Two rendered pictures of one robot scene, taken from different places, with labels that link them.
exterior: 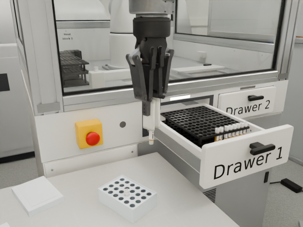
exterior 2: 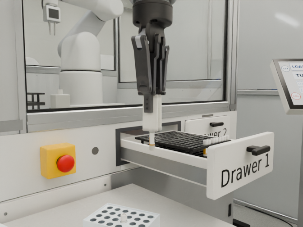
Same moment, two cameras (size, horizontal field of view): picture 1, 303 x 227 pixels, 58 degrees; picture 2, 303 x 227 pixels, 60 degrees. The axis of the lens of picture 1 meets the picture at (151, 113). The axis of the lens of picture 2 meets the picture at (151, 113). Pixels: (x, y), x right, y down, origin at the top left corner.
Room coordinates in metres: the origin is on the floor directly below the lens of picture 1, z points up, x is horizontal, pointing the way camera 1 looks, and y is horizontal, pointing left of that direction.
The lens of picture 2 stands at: (0.08, 0.14, 1.04)
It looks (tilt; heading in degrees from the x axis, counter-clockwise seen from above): 5 degrees down; 344
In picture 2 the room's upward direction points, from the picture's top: straight up
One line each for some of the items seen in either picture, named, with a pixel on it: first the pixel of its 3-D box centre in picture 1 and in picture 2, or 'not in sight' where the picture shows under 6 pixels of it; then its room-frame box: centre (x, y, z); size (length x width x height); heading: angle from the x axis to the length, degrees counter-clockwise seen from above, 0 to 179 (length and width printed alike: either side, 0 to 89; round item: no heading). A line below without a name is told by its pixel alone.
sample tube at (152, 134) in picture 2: (151, 134); (152, 138); (0.57, 0.00, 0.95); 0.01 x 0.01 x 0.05
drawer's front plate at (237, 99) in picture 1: (247, 103); (209, 131); (1.04, -0.39, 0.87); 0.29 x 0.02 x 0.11; 117
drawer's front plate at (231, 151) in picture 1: (249, 154); (245, 160); (0.62, -0.25, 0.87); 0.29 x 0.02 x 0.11; 117
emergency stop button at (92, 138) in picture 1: (92, 138); (64, 163); (0.71, 0.17, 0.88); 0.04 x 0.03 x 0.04; 117
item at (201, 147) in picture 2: (223, 131); (210, 144); (0.70, -0.20, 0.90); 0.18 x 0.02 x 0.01; 117
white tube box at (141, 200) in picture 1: (126, 197); (122, 225); (0.57, 0.06, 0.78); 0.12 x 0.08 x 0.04; 49
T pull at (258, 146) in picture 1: (259, 147); (256, 149); (0.59, -0.26, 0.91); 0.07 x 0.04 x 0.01; 117
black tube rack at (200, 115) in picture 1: (201, 128); (181, 148); (0.79, -0.16, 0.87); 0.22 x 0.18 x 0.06; 27
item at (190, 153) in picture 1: (199, 129); (179, 150); (0.80, -0.15, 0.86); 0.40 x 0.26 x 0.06; 27
